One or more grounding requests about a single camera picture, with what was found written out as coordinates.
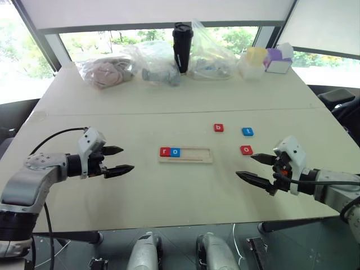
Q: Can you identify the wide white roller blind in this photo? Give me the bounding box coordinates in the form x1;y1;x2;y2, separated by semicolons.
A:
19;0;298;30

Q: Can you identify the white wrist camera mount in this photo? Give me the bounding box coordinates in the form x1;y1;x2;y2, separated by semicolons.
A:
77;127;107;179
273;135;308;196

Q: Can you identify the small black metal clamp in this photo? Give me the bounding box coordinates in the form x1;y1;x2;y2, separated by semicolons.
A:
88;256;109;270

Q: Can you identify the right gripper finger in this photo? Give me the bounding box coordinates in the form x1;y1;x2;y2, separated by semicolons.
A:
249;152;278;167
235;170;275;195

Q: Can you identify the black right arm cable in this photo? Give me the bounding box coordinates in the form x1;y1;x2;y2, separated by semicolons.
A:
289;179;360;223

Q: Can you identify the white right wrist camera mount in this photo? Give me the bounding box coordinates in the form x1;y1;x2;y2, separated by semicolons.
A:
273;135;308;196

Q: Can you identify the black office chair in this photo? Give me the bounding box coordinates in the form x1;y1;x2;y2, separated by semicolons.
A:
0;98;42;158
306;84;360;141

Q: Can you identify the wooden letter tray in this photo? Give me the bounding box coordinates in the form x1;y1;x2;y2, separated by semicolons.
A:
157;146;213;164

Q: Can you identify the black travel tumbler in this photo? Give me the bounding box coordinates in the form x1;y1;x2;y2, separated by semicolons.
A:
172;22;195;75

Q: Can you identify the plastic bag with grey object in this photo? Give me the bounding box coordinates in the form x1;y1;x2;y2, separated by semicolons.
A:
123;40;182;88

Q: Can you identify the purple and white box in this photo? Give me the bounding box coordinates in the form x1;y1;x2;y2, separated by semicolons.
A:
263;42;294;75

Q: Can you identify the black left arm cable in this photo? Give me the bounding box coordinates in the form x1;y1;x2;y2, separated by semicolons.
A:
29;127;90;270

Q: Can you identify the thin white cable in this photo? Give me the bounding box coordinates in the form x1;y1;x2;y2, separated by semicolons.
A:
231;223;244;270

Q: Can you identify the dark window frame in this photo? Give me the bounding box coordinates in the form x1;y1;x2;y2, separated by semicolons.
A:
11;0;360;78

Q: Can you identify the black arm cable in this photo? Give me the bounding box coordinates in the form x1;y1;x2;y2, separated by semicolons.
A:
29;127;90;270
289;179;360;223

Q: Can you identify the black metal bracket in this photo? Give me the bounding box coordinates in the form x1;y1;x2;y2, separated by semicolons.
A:
246;236;269;270

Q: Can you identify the black table support bar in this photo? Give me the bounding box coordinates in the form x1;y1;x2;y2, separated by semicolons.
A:
258;218;324;234
32;231;104;245

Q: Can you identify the clear plastic bag with parts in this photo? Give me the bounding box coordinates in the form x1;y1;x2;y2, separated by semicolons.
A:
187;19;237;81

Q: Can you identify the silver right robot leg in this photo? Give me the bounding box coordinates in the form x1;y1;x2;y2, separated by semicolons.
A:
196;232;240;270

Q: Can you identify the silver left robot leg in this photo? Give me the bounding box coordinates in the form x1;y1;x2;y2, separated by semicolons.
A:
126;232;164;270

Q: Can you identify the narrow white roller blind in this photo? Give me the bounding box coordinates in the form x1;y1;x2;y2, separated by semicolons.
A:
277;0;360;60

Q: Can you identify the silver robot leg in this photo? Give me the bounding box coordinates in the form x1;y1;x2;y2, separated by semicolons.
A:
196;232;240;270
126;232;164;270

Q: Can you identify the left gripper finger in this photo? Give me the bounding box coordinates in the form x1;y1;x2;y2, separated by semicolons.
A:
101;145;125;157
103;164;136;179

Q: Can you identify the yellow plastic cup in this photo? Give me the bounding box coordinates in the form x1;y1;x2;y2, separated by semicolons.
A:
246;46;268;67

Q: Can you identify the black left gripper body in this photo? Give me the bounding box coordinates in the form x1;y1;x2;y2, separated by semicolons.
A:
85;146;109;178

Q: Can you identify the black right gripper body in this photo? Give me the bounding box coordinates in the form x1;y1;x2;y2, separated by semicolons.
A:
269;151;293;195

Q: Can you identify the plastic bag with pink cloth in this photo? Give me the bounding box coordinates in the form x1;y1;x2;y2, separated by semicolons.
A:
79;53;136;89

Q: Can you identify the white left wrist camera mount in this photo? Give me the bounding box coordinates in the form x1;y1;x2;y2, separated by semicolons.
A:
77;127;107;179

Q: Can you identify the translucent plastic container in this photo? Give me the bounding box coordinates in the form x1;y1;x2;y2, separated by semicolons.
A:
237;53;266;83

